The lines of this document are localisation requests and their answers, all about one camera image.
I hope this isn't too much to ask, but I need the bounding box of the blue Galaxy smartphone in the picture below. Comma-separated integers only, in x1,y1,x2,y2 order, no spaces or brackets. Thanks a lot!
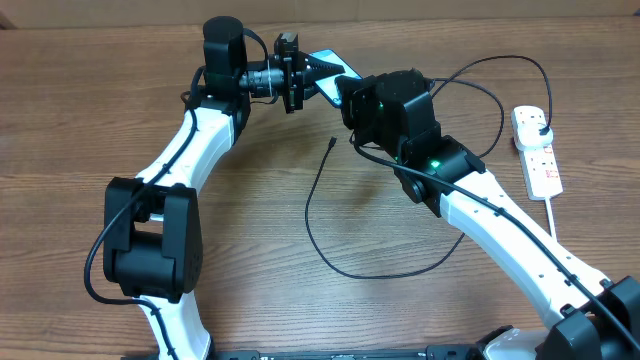
311,49,361,108

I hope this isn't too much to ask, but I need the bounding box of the black charging cable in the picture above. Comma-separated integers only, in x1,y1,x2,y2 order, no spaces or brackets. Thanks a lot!
304,54,554,281

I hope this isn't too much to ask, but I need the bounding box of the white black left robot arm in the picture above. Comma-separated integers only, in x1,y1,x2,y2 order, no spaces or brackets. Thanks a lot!
83,16,352,359

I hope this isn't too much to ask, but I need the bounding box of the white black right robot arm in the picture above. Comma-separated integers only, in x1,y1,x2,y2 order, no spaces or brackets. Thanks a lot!
336,69,639,359

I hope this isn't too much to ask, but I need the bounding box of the white charger plug adapter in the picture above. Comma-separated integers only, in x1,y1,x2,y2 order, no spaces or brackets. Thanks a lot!
514,122,554,151

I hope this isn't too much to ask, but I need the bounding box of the white power strip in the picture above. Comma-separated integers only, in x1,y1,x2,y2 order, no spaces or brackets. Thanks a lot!
511,105,563,201

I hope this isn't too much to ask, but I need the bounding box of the white power strip cord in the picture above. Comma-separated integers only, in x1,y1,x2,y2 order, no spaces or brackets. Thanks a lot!
543,197,559,242

